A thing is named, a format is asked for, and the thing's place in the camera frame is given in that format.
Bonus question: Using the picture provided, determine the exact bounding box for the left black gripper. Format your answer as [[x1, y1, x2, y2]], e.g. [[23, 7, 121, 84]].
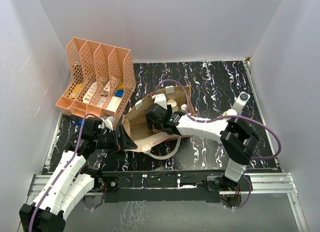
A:
[[94, 125, 137, 158]]

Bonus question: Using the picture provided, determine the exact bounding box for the brown canvas tote bag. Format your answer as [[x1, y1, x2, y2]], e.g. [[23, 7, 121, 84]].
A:
[[122, 85, 195, 160]]

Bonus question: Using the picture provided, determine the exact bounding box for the white bottle with black cap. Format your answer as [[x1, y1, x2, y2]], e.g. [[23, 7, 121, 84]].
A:
[[231, 92, 251, 115]]

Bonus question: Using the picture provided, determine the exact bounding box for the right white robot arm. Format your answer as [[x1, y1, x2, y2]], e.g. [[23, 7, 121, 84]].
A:
[[144, 104, 259, 190]]

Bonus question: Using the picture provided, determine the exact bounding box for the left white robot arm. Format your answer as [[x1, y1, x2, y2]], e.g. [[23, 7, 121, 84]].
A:
[[19, 114, 137, 231]]

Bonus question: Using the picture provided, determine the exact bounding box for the green bottle with beige cap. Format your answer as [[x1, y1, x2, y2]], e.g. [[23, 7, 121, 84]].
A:
[[167, 100, 178, 112]]

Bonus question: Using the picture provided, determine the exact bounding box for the small clear bottle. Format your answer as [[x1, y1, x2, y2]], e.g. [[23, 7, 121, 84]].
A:
[[180, 104, 188, 113]]

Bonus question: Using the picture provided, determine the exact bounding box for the blue yellow item in organizer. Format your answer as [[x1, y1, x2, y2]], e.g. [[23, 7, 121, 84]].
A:
[[114, 83, 124, 98]]

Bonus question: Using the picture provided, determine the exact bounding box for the blue white small box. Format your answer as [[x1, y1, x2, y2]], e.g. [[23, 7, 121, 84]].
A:
[[69, 115, 83, 127]]

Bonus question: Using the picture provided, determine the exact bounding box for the white red box in organizer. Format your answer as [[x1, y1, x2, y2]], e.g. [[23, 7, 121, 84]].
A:
[[101, 81, 111, 96]]

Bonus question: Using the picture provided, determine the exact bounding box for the pink plastic file organizer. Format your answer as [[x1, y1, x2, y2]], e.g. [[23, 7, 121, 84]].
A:
[[56, 38, 136, 121]]

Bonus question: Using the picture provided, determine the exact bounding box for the yellow box in organizer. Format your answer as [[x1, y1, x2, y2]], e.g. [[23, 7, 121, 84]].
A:
[[68, 83, 84, 99]]

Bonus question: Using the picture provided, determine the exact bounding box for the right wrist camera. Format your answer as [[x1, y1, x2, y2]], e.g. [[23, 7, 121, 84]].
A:
[[151, 93, 167, 110]]

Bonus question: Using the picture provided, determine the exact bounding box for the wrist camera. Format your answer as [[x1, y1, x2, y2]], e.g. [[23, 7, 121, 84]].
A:
[[151, 93, 167, 110], [102, 115, 116, 131]]

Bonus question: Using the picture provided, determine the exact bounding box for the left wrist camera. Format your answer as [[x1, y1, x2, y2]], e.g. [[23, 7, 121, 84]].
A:
[[102, 115, 116, 131]]

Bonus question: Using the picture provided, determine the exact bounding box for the black front rail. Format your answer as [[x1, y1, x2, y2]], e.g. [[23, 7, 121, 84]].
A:
[[101, 170, 225, 203]]

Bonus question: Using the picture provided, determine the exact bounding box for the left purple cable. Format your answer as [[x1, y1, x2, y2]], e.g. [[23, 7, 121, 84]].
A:
[[27, 113, 101, 232]]

